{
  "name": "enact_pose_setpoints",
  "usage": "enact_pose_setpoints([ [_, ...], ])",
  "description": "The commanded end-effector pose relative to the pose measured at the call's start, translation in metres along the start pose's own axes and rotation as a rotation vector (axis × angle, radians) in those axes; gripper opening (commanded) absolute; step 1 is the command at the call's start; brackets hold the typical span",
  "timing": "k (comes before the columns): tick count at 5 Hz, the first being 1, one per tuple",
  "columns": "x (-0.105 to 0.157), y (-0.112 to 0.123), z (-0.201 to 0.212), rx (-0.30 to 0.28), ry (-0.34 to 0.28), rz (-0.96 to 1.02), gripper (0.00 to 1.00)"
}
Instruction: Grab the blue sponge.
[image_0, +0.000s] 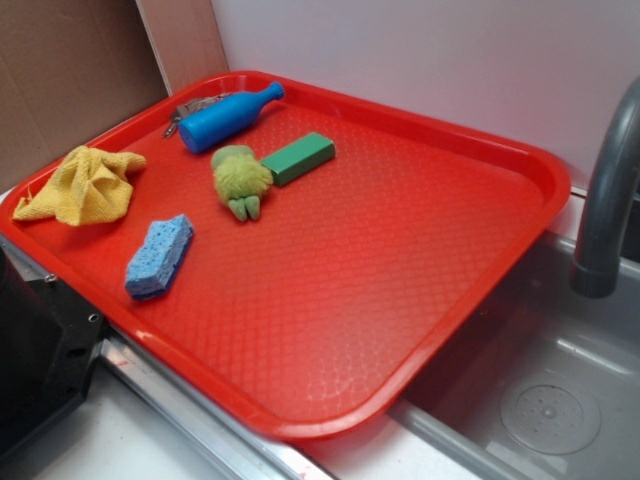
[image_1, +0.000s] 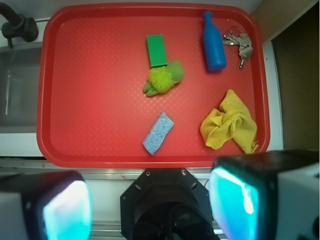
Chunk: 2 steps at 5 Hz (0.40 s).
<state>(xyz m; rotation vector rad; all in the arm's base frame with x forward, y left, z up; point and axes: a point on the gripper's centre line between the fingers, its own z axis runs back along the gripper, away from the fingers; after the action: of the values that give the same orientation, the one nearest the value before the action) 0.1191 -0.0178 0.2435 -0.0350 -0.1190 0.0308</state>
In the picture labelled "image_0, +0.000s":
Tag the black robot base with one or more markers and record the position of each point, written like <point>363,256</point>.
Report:
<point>50,339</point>

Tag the blue sponge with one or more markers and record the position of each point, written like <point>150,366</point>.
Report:
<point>152,270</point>

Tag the red plastic tray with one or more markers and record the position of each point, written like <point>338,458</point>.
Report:
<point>312,319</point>

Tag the green rectangular block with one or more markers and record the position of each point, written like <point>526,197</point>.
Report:
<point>299,158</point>

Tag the green fuzzy plush toy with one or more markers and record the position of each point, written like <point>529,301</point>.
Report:
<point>240,181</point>

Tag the blue plastic bottle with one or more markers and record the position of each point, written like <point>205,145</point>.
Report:
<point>223,119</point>

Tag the yellow cloth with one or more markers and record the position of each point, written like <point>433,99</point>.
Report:
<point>90,186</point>

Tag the grey plastic sink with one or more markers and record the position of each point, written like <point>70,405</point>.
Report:
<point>539,383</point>

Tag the grey faucet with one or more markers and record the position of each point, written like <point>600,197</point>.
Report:
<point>609,226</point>

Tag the brown cardboard panel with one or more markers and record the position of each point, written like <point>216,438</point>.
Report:
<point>70,70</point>

